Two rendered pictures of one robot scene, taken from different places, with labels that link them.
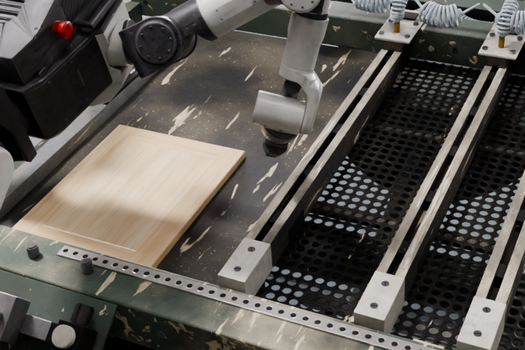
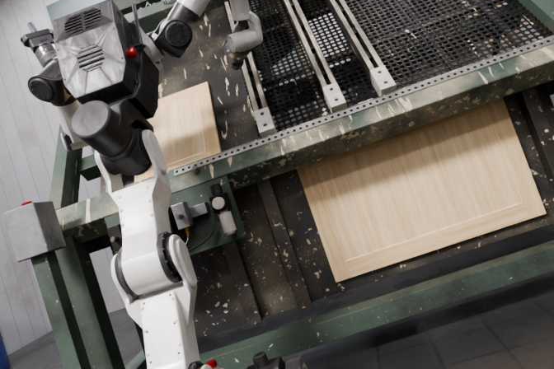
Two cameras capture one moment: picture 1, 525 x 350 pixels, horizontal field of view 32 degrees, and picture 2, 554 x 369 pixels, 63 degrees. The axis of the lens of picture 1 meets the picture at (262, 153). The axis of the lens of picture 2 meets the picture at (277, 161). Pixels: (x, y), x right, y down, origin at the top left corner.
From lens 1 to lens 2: 0.61 m
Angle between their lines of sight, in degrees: 22
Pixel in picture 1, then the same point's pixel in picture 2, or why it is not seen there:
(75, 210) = not seen: hidden behind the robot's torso
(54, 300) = (193, 194)
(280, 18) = (161, 16)
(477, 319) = (380, 77)
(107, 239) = (186, 156)
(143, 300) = (237, 165)
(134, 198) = (179, 132)
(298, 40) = not seen: outside the picture
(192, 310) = (262, 153)
